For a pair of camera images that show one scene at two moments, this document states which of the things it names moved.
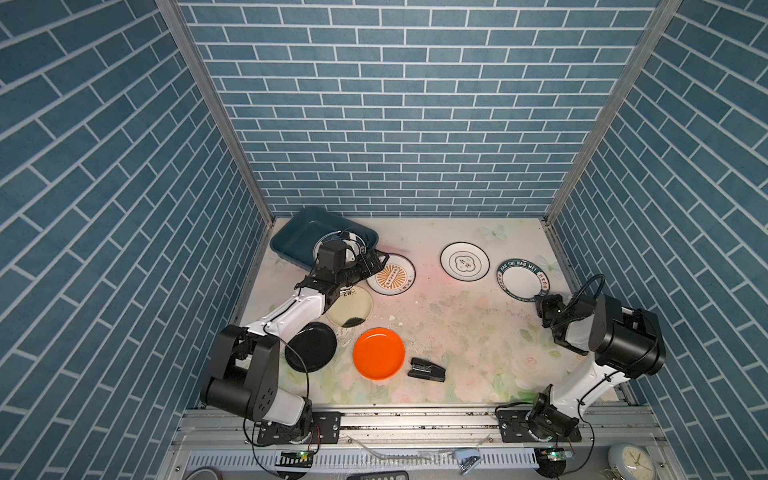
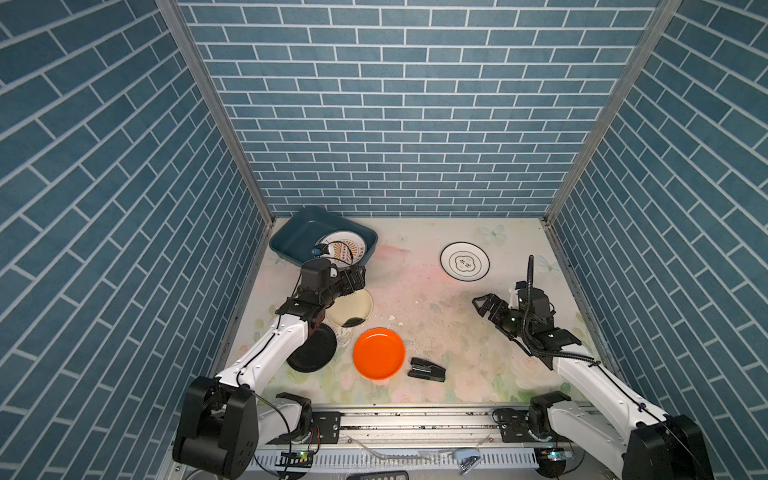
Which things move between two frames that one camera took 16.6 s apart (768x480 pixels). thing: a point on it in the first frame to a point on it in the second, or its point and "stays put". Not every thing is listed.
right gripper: x=546 y=303 to x=494 y=315
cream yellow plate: x=358 y=304 stays put
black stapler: x=421 y=368 stays put
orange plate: x=379 y=353 stays put
